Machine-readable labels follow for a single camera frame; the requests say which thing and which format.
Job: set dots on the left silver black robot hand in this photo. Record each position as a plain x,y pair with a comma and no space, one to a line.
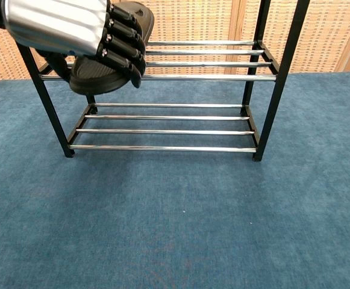
54,24

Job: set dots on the black slide sandal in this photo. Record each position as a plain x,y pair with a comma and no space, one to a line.
102,79

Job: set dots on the black chrome shoe rack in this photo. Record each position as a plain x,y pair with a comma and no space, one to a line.
277,90

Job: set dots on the woven bamboo folding screen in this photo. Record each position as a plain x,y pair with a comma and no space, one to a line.
192,21

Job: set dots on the blue carpet mat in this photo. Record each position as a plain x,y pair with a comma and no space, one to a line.
174,210

